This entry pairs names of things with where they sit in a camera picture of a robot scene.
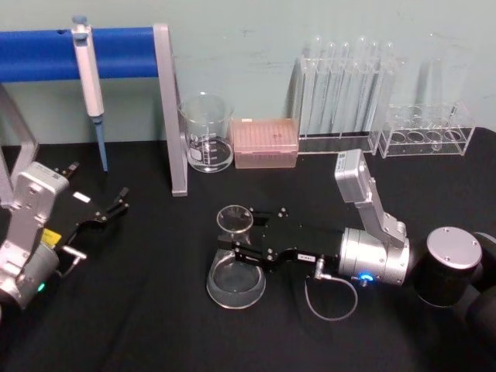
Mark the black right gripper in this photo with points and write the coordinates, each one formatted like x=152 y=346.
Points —
x=306 y=242

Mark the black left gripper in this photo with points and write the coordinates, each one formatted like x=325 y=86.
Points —
x=79 y=213

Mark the clear glass conical flask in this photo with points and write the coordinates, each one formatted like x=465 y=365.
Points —
x=236 y=286

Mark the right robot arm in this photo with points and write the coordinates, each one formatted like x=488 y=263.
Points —
x=372 y=252

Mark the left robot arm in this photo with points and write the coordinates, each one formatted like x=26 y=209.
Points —
x=23 y=217

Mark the pink pipette tip box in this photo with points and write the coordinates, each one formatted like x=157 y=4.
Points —
x=265 y=143

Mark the clear glass beaker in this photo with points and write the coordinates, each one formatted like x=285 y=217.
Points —
x=209 y=155

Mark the tall clear acrylic tube rack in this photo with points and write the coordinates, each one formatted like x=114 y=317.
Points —
x=310 y=141

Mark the white pipette with blue tip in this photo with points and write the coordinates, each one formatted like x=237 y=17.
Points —
x=88 y=77

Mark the blue and grey pipette stand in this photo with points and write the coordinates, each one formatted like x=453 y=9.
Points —
x=124 y=54

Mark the black table cloth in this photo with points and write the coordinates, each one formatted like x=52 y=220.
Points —
x=155 y=329

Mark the low clear acrylic tube rack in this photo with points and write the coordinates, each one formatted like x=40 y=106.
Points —
x=387 y=149

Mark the wide clear glass test tube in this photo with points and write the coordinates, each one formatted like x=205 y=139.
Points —
x=430 y=85

